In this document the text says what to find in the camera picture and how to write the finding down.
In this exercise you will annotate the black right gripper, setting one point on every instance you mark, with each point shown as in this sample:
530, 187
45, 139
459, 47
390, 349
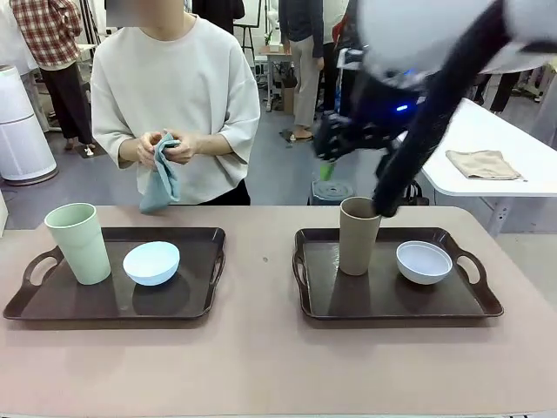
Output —
352, 135

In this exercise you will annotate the tall brown cup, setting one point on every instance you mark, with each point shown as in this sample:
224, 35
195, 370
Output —
357, 248

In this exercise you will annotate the white bowl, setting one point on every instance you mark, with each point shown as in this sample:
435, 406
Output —
424, 263

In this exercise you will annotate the beige cloth mat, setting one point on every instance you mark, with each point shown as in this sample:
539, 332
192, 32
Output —
483, 164

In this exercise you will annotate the teal cloth mat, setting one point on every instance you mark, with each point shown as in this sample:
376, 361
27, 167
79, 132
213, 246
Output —
163, 183

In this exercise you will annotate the light blue bowl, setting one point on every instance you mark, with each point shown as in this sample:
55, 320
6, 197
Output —
150, 265

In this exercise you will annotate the tall light green cup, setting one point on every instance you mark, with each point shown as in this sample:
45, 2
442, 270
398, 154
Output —
82, 252

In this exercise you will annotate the person's left forearm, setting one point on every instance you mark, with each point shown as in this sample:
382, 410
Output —
211, 143

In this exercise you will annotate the person's right forearm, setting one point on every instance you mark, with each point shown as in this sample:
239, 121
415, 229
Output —
128, 152

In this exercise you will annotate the dark brown serving tray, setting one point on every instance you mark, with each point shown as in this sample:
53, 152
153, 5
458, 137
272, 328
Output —
391, 300
109, 305

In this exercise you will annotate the person's left hand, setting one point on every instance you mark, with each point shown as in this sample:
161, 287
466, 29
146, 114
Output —
185, 148

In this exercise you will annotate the person's right hand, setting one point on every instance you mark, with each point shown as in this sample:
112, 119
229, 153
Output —
148, 150

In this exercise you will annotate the cardboard box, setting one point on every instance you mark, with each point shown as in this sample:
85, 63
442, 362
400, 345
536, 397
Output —
288, 96

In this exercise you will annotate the black bag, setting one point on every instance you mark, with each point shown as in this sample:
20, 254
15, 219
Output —
415, 193

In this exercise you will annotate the bystander in beige trousers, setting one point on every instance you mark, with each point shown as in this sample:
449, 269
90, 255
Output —
302, 43

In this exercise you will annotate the black easel stand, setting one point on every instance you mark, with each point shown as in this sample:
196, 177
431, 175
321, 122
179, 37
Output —
246, 48

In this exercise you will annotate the white side table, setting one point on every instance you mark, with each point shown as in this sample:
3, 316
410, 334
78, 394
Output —
478, 130

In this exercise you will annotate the person in white t-shirt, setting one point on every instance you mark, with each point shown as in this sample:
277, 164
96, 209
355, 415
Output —
174, 78

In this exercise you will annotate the white air purifier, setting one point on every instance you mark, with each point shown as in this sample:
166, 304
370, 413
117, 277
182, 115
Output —
22, 139

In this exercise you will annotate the bystander in red plaid shirt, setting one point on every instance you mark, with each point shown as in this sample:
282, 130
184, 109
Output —
48, 30

